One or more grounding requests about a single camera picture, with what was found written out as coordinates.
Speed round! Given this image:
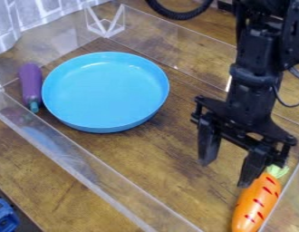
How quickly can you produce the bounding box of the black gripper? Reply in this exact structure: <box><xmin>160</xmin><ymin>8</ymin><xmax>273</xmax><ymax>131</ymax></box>
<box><xmin>191</xmin><ymin>64</ymin><xmax>296</xmax><ymax>189</ymax></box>

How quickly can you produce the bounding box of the purple toy eggplant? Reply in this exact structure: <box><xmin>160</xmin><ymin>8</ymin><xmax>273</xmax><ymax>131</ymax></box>
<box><xmin>19</xmin><ymin>63</ymin><xmax>43</xmax><ymax>113</ymax></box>

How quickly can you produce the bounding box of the black braided cable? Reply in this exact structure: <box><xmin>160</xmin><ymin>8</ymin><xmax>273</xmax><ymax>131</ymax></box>
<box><xmin>144</xmin><ymin>0</ymin><xmax>216</xmax><ymax>22</ymax></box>

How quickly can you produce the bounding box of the clear acrylic enclosure wall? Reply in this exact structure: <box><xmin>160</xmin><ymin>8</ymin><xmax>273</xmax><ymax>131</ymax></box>
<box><xmin>0</xmin><ymin>0</ymin><xmax>299</xmax><ymax>232</ymax></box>

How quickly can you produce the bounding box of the dark wooden furniture edge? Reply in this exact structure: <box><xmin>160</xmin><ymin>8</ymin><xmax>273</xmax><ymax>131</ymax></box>
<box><xmin>217</xmin><ymin>0</ymin><xmax>235</xmax><ymax>13</ymax></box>

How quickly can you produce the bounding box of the blue round plate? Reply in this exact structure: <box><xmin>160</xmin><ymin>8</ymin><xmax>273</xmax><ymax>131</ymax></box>
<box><xmin>43</xmin><ymin>52</ymin><xmax>169</xmax><ymax>133</ymax></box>

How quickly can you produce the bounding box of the orange toy carrot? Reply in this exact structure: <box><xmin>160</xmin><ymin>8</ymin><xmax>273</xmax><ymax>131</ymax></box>
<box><xmin>231</xmin><ymin>165</ymin><xmax>289</xmax><ymax>232</ymax></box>

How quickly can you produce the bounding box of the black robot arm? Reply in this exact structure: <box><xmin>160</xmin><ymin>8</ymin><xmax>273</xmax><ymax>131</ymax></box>
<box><xmin>191</xmin><ymin>0</ymin><xmax>299</xmax><ymax>188</ymax></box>

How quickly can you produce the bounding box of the blue object at corner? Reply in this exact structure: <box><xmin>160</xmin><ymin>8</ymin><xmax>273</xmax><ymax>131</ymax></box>
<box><xmin>0</xmin><ymin>198</ymin><xmax>20</xmax><ymax>232</ymax></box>

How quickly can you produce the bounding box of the white patterned curtain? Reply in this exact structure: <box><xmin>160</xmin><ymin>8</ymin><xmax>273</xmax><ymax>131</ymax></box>
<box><xmin>0</xmin><ymin>0</ymin><xmax>111</xmax><ymax>54</ymax></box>

